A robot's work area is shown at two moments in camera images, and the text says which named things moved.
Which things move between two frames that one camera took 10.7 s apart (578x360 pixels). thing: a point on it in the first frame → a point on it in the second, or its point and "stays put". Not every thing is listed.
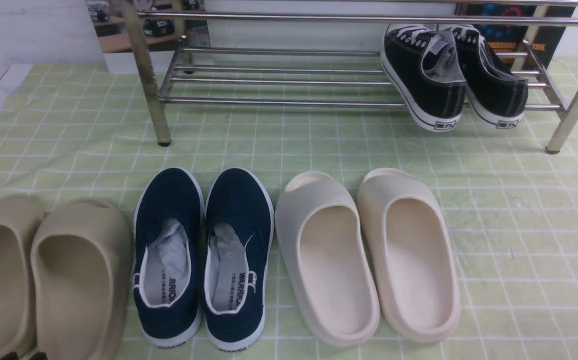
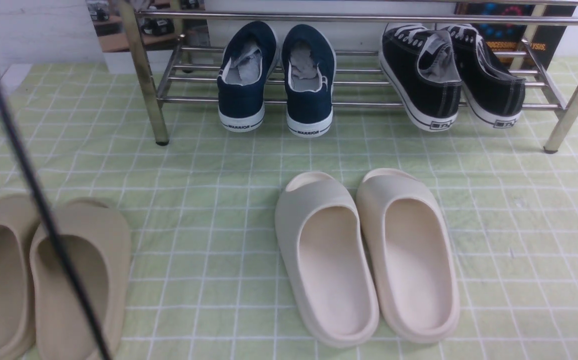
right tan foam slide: x=81 y=273 stays put
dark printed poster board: x=521 y=47 stays put
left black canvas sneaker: x=422 y=68 stays put
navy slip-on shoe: x=239 y=240 → x=308 y=63
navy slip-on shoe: x=169 y=229 → x=249 y=60
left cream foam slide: x=321 y=236 stays put
